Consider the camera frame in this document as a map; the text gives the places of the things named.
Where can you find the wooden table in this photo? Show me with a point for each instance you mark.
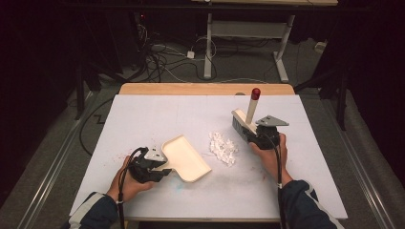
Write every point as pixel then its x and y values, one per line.
pixel 207 89

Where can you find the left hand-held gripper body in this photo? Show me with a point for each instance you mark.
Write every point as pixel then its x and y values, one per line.
pixel 144 168

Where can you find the white metal desk frame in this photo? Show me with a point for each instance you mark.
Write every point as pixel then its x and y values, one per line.
pixel 208 47

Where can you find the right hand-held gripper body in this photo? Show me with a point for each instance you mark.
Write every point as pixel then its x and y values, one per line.
pixel 269 136

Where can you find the scattered red crumbs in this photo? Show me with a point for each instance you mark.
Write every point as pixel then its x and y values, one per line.
pixel 122 156

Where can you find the person's right hand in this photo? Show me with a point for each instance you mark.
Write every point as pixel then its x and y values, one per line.
pixel 273 160

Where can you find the pile of white paper scraps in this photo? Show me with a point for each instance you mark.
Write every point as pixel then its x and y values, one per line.
pixel 223 148

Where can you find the cream hand brush red cap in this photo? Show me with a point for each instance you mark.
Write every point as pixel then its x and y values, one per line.
pixel 251 109

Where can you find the cream plastic dustpan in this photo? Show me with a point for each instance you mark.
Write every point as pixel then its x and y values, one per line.
pixel 184 157

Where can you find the person's left hand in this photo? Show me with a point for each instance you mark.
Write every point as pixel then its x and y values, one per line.
pixel 127 186

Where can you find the white power adapter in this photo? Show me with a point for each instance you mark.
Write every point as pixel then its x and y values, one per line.
pixel 190 54

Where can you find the metal floor rail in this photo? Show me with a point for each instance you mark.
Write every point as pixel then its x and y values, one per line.
pixel 54 178
pixel 366 184

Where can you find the black stand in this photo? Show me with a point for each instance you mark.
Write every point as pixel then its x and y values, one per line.
pixel 80 95
pixel 342 101

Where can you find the white table cover sheet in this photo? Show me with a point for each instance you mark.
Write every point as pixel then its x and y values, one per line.
pixel 191 117

